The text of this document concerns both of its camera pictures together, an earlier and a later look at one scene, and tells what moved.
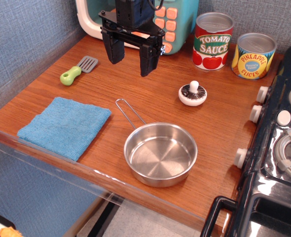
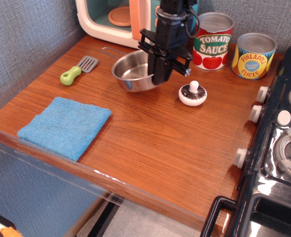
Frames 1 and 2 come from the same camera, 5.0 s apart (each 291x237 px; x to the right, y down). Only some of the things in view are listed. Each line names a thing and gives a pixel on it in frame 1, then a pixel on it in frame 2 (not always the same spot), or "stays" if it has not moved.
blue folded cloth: [65, 127] stays
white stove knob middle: [255, 113] stays
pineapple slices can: [253, 55] stays
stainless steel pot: [159, 154] -> [130, 69]
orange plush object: [9, 231] stays
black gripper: [133, 22] -> [171, 36]
